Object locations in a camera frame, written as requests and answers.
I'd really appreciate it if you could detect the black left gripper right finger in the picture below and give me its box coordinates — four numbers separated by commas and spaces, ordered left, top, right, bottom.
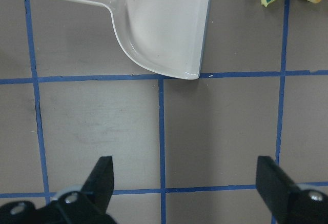
256, 156, 327, 223

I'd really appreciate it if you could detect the white plastic dustpan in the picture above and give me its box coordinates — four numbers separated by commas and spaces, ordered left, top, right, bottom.
64, 0, 210, 80

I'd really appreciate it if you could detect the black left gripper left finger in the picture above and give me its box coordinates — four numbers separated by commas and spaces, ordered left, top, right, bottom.
52, 156, 114, 216

